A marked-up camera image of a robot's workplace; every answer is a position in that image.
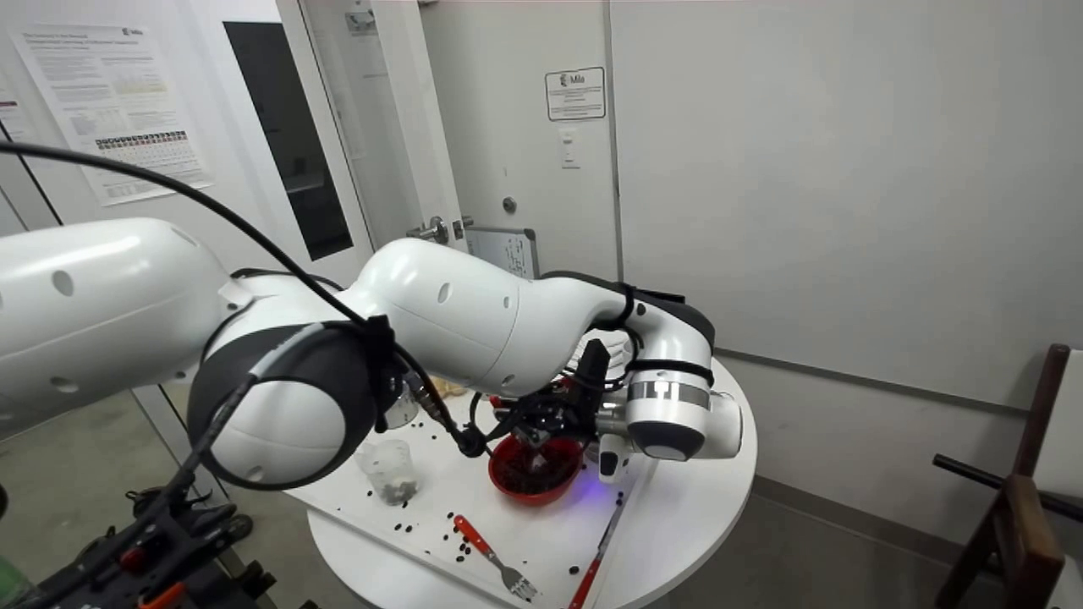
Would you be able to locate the white plastic tray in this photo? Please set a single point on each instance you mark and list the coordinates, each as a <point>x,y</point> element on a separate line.
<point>476,528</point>

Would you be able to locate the dark wooden chair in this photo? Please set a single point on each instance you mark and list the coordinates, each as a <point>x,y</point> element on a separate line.
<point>1020,528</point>

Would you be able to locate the red bowl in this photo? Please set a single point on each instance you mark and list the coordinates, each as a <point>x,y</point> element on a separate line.
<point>508,483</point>

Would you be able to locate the grey framed wall panel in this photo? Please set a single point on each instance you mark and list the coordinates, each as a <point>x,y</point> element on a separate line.
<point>501,252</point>

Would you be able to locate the small grey wall knob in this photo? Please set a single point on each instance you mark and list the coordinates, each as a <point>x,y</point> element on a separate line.
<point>508,206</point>

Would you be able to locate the white light switch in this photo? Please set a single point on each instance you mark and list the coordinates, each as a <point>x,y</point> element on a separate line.
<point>569,148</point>

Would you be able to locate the coffee beans pile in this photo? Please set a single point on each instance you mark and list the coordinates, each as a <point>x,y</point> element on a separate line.
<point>542,475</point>

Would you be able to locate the white door with window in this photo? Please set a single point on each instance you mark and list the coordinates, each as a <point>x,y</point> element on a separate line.
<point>392,112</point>

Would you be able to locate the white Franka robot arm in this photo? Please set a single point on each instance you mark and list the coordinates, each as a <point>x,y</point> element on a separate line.
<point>450,315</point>

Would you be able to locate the white wall sign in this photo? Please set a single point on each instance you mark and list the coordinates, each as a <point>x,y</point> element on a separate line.
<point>578,93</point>

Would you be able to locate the clear plastic measuring cup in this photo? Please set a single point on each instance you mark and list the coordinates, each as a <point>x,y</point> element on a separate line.
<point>392,468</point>

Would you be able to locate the white paper poster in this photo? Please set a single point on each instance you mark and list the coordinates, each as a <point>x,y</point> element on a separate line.
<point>103,89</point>

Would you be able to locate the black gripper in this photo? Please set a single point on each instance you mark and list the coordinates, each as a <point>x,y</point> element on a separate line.
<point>588,408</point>

